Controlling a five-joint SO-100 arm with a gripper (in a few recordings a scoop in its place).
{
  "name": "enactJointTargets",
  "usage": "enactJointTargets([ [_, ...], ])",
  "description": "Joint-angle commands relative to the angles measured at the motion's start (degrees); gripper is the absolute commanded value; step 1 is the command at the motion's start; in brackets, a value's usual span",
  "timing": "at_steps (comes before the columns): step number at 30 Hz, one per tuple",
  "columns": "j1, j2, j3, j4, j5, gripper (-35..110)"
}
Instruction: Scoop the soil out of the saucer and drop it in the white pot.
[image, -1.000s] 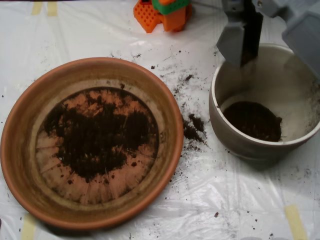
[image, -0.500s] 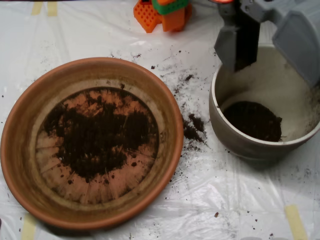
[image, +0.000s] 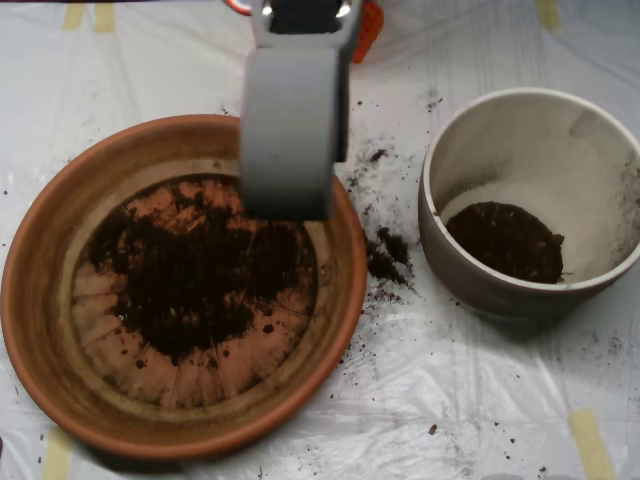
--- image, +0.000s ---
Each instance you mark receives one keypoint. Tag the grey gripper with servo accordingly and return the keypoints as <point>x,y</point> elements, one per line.
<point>291,125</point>

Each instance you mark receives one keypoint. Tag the dark soil pile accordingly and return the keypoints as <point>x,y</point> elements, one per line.
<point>200,280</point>

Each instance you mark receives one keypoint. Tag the dark soil heap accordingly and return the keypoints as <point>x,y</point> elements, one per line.
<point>505,245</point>

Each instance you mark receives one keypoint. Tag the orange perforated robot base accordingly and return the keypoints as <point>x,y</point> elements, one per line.
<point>371,30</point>

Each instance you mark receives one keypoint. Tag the spilled soil clump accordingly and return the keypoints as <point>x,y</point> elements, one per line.
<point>385,262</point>

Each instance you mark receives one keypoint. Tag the white plant pot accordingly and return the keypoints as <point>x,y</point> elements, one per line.
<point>500,305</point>

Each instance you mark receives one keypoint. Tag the terracotta plant saucer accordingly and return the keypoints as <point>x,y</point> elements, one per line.
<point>35,325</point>

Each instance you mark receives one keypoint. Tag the beige masking tape strip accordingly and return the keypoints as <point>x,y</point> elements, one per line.
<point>592,445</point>
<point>57,455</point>
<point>75,17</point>
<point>549,15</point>
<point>105,19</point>

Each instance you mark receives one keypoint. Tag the clear plastic cover sheet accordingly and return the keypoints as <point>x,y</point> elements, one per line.
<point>450,400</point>

